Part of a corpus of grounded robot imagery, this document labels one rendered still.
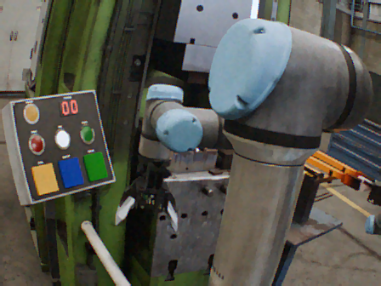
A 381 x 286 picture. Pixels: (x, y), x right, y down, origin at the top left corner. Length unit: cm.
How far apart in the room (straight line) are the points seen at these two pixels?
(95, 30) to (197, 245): 91
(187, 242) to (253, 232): 114
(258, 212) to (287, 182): 4
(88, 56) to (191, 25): 36
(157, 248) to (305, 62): 121
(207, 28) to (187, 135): 69
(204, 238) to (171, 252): 15
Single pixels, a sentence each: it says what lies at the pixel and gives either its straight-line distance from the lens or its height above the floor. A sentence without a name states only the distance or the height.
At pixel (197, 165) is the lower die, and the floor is 94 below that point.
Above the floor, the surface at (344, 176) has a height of 101.
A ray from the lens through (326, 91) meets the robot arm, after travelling 42.
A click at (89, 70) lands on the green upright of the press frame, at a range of 138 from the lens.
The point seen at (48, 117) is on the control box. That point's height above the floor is 115.
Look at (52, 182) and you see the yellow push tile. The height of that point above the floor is 100.
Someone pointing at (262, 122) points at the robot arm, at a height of 135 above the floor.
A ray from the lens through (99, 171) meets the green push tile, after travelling 115.
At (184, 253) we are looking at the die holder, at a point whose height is 59.
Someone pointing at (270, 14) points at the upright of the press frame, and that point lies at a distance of 173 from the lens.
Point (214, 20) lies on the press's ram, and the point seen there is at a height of 147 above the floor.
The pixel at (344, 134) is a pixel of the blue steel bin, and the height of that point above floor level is 47.
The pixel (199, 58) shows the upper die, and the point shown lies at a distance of 138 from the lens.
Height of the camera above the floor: 144
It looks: 17 degrees down
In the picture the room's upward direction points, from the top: 10 degrees clockwise
